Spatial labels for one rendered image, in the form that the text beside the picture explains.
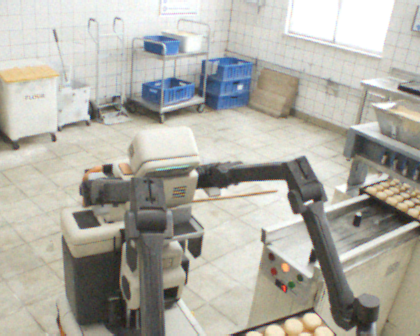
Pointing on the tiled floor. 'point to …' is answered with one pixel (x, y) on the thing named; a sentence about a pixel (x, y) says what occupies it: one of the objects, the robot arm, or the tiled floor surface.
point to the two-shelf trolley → (163, 77)
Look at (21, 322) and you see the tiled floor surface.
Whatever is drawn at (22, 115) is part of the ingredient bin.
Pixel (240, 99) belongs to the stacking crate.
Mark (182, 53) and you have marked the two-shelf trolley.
